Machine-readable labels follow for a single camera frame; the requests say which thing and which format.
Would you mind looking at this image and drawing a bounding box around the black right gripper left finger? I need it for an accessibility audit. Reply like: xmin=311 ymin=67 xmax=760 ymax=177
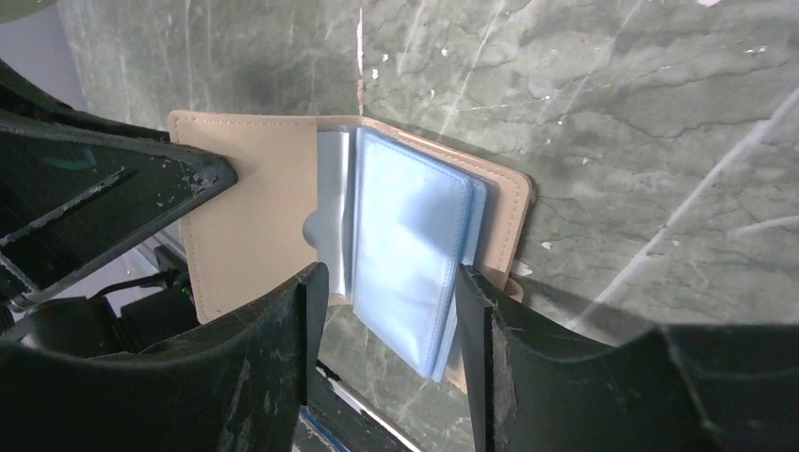
xmin=1 ymin=263 xmax=329 ymax=451

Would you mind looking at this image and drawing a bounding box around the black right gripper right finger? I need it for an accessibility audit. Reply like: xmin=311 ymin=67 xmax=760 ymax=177
xmin=456 ymin=266 xmax=798 ymax=451

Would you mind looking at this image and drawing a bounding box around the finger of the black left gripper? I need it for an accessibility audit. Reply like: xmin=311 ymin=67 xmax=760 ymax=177
xmin=1 ymin=60 xmax=169 ymax=140
xmin=1 ymin=113 xmax=238 ymax=311

